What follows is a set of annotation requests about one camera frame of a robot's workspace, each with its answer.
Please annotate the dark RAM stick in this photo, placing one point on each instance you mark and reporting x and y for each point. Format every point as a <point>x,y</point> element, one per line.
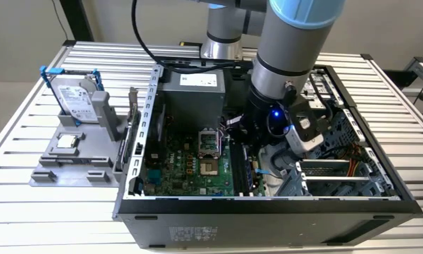
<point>248,172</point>

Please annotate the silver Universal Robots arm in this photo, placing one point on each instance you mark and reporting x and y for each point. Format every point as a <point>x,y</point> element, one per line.
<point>289,53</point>

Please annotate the black RAM slot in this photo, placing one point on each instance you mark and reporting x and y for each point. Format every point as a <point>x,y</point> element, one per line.
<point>238,172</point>
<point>234,172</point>

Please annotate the grey power supply unit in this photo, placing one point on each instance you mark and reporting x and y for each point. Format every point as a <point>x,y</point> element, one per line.
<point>190,105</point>

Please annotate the CPU socket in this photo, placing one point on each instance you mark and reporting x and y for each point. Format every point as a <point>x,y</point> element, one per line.
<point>209,166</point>

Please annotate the grey metal drive cage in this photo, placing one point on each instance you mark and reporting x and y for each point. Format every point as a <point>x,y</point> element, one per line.
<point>321,87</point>

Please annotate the green motherboard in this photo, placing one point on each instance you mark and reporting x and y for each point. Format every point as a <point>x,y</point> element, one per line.
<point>176,169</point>

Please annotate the metal disk bay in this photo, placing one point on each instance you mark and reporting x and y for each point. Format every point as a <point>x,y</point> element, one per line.
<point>338,179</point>

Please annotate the small yellow black block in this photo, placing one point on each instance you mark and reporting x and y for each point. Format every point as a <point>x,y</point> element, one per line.
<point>182,43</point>

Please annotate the black PC case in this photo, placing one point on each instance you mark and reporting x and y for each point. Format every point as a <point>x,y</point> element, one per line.
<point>233,225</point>

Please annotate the grey parts rack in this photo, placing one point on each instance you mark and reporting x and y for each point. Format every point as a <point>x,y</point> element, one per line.
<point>92,148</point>

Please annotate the hard disk in blue carrier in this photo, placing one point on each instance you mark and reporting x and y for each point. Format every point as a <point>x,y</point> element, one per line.
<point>73,100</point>

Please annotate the silver CPU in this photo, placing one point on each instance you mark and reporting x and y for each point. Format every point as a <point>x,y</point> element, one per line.
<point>66,142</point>

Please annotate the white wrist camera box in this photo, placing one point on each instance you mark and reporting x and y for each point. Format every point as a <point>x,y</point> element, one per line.
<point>299,140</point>

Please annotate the graphics card with metal bracket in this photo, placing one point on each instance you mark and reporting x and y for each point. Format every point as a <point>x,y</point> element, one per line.
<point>132,116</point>

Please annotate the black upright post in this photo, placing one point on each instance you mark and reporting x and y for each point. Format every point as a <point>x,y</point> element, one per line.
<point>78,21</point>

